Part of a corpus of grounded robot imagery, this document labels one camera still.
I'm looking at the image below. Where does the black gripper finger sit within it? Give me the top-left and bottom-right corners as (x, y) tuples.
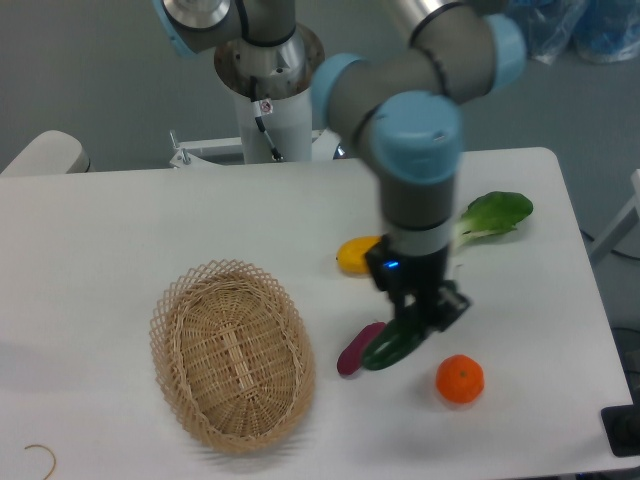
(426, 280), (472, 333)
(392, 295), (418, 345)

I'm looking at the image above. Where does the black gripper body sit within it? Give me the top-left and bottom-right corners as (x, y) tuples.
(365, 235), (449, 324)

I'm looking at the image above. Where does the green cucumber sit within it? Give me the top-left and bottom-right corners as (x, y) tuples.
(362, 304), (427, 371)

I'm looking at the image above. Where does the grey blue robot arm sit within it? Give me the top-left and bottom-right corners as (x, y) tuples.
(154, 1), (526, 346)

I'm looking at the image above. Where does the woven wicker basket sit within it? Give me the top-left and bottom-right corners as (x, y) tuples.
(150, 259), (315, 454)

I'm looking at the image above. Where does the yellow mango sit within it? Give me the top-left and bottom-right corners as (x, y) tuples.
(335, 236), (381, 275)

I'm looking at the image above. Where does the orange tangerine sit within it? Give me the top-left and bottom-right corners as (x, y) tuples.
(435, 354), (485, 404)

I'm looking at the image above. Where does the purple sweet potato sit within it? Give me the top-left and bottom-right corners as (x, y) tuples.
(336, 322), (386, 376)

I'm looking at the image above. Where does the green bok choy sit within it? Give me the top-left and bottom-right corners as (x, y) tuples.
(449, 191), (534, 254)

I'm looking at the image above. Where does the black device at edge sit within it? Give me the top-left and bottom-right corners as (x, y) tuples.
(601, 405), (639, 457)

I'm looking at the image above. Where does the blue plastic bag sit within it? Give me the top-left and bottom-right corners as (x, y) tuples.
(505, 1), (639, 65)

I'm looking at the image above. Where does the white chair armrest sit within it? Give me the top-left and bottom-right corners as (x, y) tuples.
(1, 130), (94, 177)

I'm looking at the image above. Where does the tan rubber band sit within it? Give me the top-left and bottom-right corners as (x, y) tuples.
(23, 444), (58, 478)

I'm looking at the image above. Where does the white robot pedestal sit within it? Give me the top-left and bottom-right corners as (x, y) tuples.
(170, 24), (346, 168)

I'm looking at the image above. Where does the white table leg frame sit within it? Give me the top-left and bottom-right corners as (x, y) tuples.
(588, 170), (639, 266)

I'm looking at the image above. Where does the black pedestal cable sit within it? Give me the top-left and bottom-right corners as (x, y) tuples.
(249, 75), (285, 163)

